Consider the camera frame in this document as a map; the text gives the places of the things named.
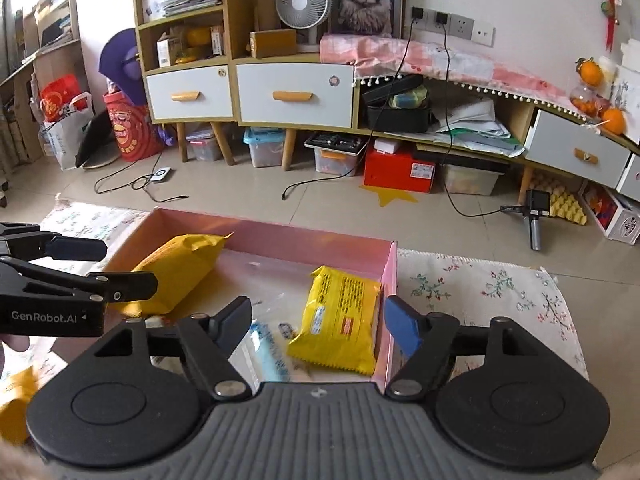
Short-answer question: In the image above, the white red gift box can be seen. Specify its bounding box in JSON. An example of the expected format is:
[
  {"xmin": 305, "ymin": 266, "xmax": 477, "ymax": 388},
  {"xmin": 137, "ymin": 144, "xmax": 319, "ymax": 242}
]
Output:
[{"xmin": 580, "ymin": 180, "xmax": 640, "ymax": 240}]

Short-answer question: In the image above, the person's left hand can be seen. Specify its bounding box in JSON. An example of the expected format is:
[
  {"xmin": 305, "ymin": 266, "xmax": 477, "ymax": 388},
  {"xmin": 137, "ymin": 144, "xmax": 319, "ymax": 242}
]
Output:
[{"xmin": 0, "ymin": 333, "xmax": 32, "ymax": 382}]

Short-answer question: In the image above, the yellow snack packet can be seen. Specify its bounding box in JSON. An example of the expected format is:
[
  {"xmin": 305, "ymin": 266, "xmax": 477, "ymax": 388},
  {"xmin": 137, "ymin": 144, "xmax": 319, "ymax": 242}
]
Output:
[
  {"xmin": 286, "ymin": 266, "xmax": 384, "ymax": 376},
  {"xmin": 107, "ymin": 232, "xmax": 235, "ymax": 318},
  {"xmin": 0, "ymin": 365, "xmax": 42, "ymax": 447}
]

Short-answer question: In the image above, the white shopping bag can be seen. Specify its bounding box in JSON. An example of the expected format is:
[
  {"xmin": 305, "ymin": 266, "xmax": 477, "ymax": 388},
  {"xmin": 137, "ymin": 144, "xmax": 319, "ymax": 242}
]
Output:
[{"xmin": 42, "ymin": 92, "xmax": 97, "ymax": 171}]

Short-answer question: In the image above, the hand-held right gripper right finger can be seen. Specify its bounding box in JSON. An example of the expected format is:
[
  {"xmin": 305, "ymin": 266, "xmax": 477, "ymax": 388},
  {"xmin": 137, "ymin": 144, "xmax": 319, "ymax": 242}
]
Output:
[{"xmin": 384, "ymin": 295, "xmax": 543, "ymax": 396}]

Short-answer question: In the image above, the blue lid storage bin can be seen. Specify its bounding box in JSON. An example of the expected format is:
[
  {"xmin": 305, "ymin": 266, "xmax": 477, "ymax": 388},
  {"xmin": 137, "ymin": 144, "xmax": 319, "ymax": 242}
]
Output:
[{"xmin": 243, "ymin": 127, "xmax": 287, "ymax": 169}]

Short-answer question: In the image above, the white cardboard box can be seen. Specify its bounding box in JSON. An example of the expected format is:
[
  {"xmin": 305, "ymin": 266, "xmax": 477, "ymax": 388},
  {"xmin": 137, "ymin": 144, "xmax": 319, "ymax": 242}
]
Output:
[{"xmin": 602, "ymin": 40, "xmax": 640, "ymax": 144}]

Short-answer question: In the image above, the small white box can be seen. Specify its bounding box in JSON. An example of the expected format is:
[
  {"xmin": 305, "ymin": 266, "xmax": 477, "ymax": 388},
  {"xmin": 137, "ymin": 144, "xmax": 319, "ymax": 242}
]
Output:
[{"xmin": 156, "ymin": 35, "xmax": 184, "ymax": 68}]

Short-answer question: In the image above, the red gift bag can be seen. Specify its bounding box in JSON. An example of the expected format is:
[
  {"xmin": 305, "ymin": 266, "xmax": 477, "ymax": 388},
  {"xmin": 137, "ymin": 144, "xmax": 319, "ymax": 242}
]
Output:
[{"xmin": 103, "ymin": 89, "xmax": 166, "ymax": 163}]

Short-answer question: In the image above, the black cable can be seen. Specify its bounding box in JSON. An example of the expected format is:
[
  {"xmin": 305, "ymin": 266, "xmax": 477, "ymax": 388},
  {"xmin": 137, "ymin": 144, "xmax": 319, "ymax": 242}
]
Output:
[
  {"xmin": 95, "ymin": 152, "xmax": 189, "ymax": 202},
  {"xmin": 439, "ymin": 20, "xmax": 526, "ymax": 217},
  {"xmin": 282, "ymin": 15, "xmax": 419, "ymax": 201}
]

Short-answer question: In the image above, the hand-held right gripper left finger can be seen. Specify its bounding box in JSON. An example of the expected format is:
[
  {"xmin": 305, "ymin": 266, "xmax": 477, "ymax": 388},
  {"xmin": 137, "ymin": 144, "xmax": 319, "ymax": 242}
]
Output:
[{"xmin": 92, "ymin": 296, "xmax": 253, "ymax": 402}]

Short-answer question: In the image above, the black open case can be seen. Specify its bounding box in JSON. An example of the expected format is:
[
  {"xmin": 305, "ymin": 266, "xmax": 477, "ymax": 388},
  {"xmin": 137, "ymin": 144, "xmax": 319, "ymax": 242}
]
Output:
[{"xmin": 361, "ymin": 74, "xmax": 434, "ymax": 134}]

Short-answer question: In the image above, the red plastic bag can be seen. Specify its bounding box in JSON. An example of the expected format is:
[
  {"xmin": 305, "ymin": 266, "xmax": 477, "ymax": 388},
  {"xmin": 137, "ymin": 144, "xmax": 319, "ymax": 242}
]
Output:
[{"xmin": 40, "ymin": 75, "xmax": 84, "ymax": 124}]

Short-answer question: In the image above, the clear storage bin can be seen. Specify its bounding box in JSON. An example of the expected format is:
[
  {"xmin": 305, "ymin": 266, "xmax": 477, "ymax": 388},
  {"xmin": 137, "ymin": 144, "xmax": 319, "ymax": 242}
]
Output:
[
  {"xmin": 186, "ymin": 127, "xmax": 225, "ymax": 162},
  {"xmin": 440, "ymin": 162, "xmax": 507, "ymax": 197}
]

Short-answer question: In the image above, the small white desk fan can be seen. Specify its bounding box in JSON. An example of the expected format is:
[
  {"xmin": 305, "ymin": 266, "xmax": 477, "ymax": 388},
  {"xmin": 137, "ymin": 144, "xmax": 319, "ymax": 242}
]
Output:
[{"xmin": 275, "ymin": 0, "xmax": 333, "ymax": 47}]

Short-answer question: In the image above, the white drawer orange handle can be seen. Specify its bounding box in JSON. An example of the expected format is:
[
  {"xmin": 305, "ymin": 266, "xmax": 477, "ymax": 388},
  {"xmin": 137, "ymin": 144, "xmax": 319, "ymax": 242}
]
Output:
[
  {"xmin": 236, "ymin": 62, "xmax": 355, "ymax": 129},
  {"xmin": 145, "ymin": 66, "xmax": 235, "ymax": 122},
  {"xmin": 524, "ymin": 109, "xmax": 632, "ymax": 182}
]

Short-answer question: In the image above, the light blue snack packet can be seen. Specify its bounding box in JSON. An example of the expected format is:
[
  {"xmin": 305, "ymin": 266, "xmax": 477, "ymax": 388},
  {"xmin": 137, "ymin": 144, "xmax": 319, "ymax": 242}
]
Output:
[{"xmin": 244, "ymin": 322, "xmax": 294, "ymax": 384}]

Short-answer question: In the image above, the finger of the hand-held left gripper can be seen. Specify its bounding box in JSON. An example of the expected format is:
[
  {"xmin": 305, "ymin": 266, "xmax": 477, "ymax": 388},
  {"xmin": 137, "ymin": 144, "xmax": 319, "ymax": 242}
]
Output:
[
  {"xmin": 84, "ymin": 270, "xmax": 159, "ymax": 307},
  {"xmin": 0, "ymin": 222, "xmax": 109, "ymax": 264}
]

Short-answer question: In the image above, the orange yellow object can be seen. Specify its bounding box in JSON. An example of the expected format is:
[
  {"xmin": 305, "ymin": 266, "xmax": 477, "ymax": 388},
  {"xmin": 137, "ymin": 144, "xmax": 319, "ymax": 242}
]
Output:
[{"xmin": 184, "ymin": 27, "xmax": 214, "ymax": 62}]

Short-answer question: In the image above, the black lid storage bin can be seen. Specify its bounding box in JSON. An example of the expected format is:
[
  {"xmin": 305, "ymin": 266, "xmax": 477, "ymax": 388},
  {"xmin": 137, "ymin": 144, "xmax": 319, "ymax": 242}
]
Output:
[{"xmin": 304, "ymin": 131, "xmax": 367, "ymax": 177}]

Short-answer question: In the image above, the framed cat picture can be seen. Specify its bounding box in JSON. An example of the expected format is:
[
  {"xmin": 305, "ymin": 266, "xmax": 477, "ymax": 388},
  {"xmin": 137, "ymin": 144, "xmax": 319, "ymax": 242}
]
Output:
[{"xmin": 327, "ymin": 0, "xmax": 404, "ymax": 40}]

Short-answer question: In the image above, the pink patterned cloth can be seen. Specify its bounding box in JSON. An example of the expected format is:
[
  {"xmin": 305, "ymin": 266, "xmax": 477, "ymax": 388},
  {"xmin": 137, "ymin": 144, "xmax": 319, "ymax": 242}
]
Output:
[{"xmin": 319, "ymin": 34, "xmax": 602, "ymax": 127}]

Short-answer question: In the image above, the wooden shelf cabinet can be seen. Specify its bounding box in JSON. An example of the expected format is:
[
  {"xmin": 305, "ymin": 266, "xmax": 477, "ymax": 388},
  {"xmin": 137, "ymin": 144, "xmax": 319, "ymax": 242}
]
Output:
[{"xmin": 131, "ymin": 0, "xmax": 240, "ymax": 166}]

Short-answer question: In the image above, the orange fruit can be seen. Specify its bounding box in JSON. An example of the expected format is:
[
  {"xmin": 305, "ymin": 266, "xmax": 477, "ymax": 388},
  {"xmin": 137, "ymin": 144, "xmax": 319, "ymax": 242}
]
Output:
[
  {"xmin": 575, "ymin": 57, "xmax": 604, "ymax": 87},
  {"xmin": 602, "ymin": 107, "xmax": 627, "ymax": 135}
]

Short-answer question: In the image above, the brown cardboard box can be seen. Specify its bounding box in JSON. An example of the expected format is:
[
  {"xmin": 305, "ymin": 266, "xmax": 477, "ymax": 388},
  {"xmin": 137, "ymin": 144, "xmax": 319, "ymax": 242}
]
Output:
[{"xmin": 249, "ymin": 29, "xmax": 300, "ymax": 60}]

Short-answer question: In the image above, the yellow egg crate foam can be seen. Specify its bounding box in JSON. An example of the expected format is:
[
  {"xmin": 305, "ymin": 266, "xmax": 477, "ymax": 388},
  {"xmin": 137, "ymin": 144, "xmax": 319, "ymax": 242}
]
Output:
[{"xmin": 549, "ymin": 185, "xmax": 589, "ymax": 227}]

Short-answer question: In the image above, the pink cardboard box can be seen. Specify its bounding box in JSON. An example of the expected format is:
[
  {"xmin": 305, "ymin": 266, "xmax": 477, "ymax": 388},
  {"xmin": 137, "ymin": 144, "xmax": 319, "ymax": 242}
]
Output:
[{"xmin": 100, "ymin": 207, "xmax": 399, "ymax": 396}]

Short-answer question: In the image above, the long low wooden cabinet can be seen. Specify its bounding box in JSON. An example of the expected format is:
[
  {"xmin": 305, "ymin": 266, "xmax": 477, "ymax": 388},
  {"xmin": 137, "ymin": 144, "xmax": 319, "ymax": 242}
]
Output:
[{"xmin": 231, "ymin": 35, "xmax": 640, "ymax": 206}]

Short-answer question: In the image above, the clear bag of oranges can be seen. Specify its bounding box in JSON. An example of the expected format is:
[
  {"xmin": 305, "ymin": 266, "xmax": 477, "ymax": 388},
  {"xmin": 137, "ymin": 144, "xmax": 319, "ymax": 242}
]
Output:
[{"xmin": 570, "ymin": 85, "xmax": 609, "ymax": 117}]

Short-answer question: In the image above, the red hanging ornament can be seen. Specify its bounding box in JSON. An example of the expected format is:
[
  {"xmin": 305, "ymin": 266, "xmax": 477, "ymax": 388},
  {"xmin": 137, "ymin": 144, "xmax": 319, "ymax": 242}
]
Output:
[{"xmin": 602, "ymin": 0, "xmax": 624, "ymax": 54}]

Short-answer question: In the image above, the black flat board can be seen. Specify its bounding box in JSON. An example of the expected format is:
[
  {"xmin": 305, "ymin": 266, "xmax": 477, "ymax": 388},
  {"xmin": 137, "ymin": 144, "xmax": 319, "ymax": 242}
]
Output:
[{"xmin": 75, "ymin": 107, "xmax": 122, "ymax": 170}]

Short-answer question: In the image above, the wooden bookshelf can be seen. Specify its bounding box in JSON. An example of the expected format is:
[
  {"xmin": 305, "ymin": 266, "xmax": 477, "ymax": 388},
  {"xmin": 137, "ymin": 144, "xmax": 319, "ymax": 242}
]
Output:
[{"xmin": 0, "ymin": 0, "xmax": 84, "ymax": 162}]

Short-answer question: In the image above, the yellow star floor sticker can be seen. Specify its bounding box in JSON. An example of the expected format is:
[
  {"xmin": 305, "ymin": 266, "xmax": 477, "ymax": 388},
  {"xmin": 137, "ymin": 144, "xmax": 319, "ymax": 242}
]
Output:
[{"xmin": 361, "ymin": 184, "xmax": 419, "ymax": 209}]

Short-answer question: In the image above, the floral tablecloth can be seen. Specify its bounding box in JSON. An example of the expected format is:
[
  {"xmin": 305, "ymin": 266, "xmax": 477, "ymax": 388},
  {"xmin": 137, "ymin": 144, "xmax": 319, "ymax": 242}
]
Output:
[{"xmin": 37, "ymin": 200, "xmax": 592, "ymax": 397}]

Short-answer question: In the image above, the pile of loose papers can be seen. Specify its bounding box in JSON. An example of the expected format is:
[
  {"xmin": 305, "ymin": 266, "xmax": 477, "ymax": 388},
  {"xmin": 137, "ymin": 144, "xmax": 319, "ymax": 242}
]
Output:
[{"xmin": 432, "ymin": 97, "xmax": 527, "ymax": 157}]

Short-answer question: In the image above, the purple round object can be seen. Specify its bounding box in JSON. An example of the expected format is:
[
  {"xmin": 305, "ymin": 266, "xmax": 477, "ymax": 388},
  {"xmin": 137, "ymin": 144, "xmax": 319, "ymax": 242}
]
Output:
[{"xmin": 98, "ymin": 29, "xmax": 147, "ymax": 104}]

